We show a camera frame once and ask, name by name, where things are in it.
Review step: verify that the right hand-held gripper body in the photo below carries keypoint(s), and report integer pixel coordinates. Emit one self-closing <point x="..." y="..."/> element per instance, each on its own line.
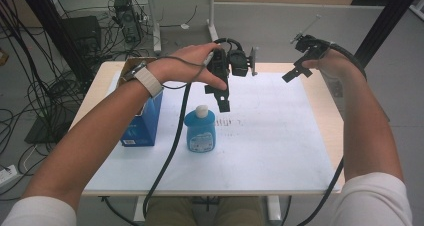
<point x="311" y="46"/>

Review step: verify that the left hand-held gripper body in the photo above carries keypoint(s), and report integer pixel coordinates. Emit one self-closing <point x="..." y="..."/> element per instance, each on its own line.
<point x="238" y="64"/>

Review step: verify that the blue bottle with white cap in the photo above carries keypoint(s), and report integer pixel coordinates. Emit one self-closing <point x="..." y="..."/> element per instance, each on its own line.
<point x="200" y="132"/>

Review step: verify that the blue cardboard box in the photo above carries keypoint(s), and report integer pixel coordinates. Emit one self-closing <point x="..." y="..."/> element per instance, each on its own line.
<point x="145" y="126"/>

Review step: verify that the person's left hand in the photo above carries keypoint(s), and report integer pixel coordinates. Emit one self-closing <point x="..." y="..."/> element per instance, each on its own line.
<point x="186" y="66"/>

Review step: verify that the person's right hand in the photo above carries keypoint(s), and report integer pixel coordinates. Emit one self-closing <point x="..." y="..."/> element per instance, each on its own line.
<point x="340" y="66"/>

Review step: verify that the white table mat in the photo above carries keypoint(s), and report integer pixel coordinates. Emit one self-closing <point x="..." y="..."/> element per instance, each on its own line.
<point x="266" y="146"/>

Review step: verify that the white band wristwatch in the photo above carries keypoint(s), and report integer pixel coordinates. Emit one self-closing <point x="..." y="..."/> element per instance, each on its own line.
<point x="148" y="81"/>

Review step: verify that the white background desk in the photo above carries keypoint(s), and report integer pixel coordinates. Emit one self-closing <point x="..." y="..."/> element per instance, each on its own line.
<point x="211" y="6"/>

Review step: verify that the small white plug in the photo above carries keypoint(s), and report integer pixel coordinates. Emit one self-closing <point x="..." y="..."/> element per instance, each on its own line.
<point x="185" y="26"/>

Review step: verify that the person's right leg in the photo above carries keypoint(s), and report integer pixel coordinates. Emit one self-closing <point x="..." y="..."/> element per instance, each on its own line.
<point x="238" y="212"/>

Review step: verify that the person's leg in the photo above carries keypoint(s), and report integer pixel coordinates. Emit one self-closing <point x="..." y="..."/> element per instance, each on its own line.
<point x="238" y="212"/>
<point x="170" y="212"/>

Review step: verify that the white table leg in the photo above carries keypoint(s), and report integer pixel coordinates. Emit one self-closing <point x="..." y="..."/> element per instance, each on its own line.
<point x="273" y="208"/>
<point x="140" y="209"/>

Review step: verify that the person's left leg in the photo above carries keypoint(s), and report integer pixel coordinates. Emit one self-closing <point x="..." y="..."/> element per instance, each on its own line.
<point x="170" y="212"/>

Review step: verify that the black box on floor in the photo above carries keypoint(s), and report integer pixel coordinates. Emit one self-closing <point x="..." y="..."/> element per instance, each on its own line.
<point x="81" y="32"/>

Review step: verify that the person's right white sleeve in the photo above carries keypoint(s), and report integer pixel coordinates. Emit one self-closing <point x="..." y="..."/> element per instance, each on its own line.
<point x="373" y="202"/>

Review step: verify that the person's white sleeve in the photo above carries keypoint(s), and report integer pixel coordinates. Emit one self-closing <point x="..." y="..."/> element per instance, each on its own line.
<point x="40" y="214"/>
<point x="373" y="202"/>

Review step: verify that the black floor mat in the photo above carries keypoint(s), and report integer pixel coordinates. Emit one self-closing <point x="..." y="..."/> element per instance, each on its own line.
<point x="43" y="132"/>

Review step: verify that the brown box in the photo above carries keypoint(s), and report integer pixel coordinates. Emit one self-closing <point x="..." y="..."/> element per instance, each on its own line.
<point x="2" y="56"/>

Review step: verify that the person's left white sleeve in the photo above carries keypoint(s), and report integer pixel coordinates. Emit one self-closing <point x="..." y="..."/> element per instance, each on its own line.
<point x="40" y="214"/>

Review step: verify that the white power strip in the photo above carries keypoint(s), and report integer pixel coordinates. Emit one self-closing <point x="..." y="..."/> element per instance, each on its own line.
<point x="7" y="175"/>

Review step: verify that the black frame post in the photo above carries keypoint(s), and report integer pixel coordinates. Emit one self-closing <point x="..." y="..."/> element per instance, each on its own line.
<point x="383" y="22"/>
<point x="50" y="26"/>

